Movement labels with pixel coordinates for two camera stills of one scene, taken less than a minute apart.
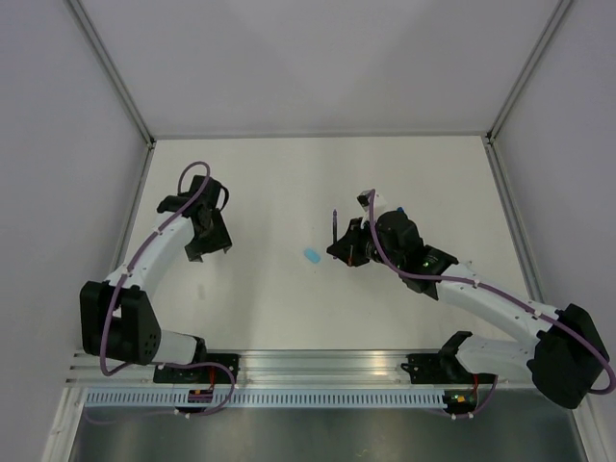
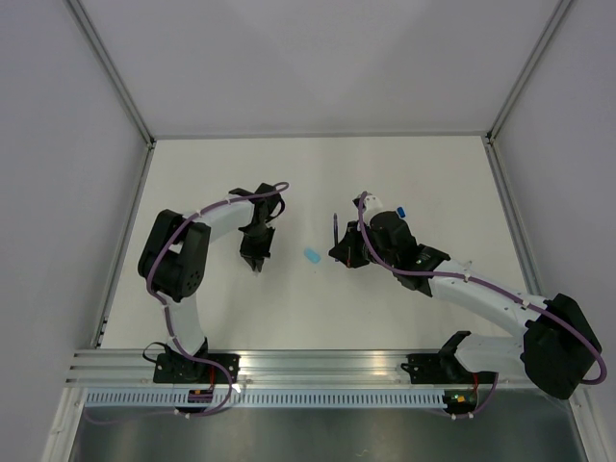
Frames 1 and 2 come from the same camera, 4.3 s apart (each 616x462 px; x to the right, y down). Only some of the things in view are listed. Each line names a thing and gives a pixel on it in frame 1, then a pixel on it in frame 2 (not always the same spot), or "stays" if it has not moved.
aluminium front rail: (299, 369) stays
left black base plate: (207, 373) stays
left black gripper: (219, 242) to (256, 257)
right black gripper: (347, 248) stays
